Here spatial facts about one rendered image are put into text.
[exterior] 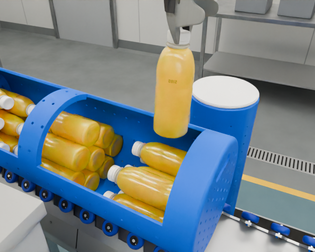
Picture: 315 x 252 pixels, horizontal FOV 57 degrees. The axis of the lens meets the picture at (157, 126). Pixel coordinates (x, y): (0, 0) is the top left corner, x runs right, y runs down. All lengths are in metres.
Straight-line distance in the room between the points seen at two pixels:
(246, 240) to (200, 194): 0.32
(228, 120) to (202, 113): 0.10
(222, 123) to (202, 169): 0.62
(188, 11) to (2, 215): 0.48
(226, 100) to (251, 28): 2.90
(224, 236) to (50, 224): 0.49
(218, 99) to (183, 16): 0.73
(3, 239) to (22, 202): 0.08
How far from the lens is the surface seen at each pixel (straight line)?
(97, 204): 0.66
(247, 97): 1.21
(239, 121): 1.17
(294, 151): 2.77
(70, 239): 0.92
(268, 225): 1.91
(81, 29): 5.13
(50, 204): 0.92
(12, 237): 0.60
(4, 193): 0.67
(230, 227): 0.84
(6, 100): 0.99
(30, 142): 0.75
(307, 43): 4.01
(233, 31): 4.07
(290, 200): 2.31
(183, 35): 0.50
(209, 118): 1.15
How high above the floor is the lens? 1.59
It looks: 34 degrees down
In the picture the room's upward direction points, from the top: straight up
